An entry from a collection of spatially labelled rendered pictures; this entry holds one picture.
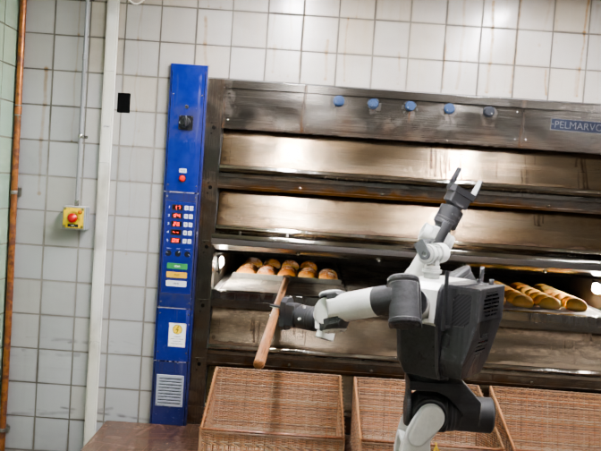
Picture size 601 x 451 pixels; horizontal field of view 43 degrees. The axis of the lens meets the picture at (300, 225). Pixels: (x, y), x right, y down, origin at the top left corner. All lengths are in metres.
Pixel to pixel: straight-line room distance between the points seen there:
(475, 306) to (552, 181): 1.24
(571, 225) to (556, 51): 0.75
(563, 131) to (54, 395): 2.52
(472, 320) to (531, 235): 1.17
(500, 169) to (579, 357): 0.89
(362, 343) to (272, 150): 0.93
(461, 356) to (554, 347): 1.23
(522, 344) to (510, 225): 0.53
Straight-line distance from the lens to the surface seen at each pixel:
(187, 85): 3.33
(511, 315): 3.45
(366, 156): 3.30
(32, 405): 3.64
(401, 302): 2.22
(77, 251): 3.45
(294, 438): 2.94
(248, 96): 3.33
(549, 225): 3.47
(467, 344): 2.34
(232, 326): 3.37
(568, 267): 3.33
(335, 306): 2.34
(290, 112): 3.32
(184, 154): 3.30
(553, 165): 3.47
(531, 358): 3.50
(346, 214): 3.30
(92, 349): 3.48
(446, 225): 2.72
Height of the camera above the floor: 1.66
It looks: 3 degrees down
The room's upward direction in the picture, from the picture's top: 4 degrees clockwise
